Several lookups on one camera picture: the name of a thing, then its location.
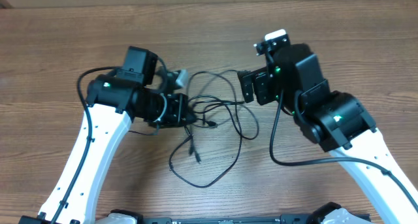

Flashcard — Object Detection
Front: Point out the thick black cable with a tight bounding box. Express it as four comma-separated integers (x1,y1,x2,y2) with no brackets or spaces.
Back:
168,95,261,189

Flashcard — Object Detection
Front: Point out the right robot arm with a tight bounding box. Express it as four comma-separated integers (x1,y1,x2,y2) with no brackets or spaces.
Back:
238,29,417,223

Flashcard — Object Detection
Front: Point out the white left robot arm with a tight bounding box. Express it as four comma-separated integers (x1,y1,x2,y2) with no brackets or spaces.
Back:
19,46,197,223

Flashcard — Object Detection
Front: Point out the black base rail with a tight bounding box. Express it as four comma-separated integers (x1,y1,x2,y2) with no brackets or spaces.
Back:
94,202,372,224

